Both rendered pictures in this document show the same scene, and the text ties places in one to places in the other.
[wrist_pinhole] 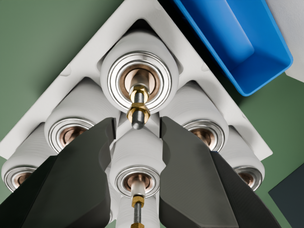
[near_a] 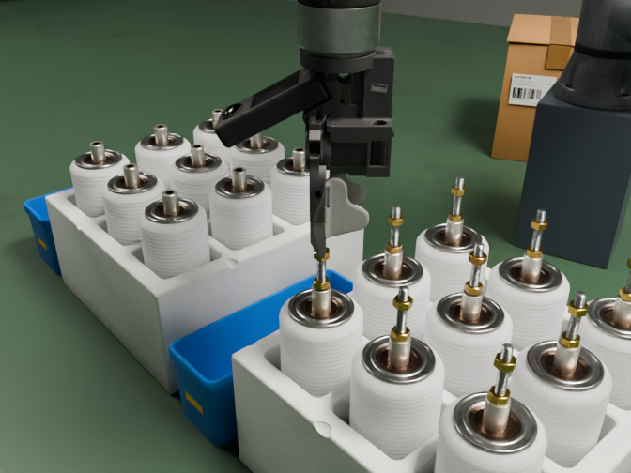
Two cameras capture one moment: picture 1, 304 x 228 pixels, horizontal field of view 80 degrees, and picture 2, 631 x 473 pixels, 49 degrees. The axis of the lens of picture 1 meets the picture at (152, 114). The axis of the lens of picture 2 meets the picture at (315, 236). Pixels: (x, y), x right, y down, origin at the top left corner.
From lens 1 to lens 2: 0.70 m
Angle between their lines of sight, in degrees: 62
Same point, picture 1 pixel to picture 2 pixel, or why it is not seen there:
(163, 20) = (269, 339)
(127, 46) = (284, 315)
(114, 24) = (269, 375)
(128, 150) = (429, 340)
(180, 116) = (361, 287)
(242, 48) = not seen: hidden behind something
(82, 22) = not seen: outside the picture
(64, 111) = (356, 368)
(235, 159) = (420, 248)
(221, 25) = not seen: hidden behind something
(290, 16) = (278, 282)
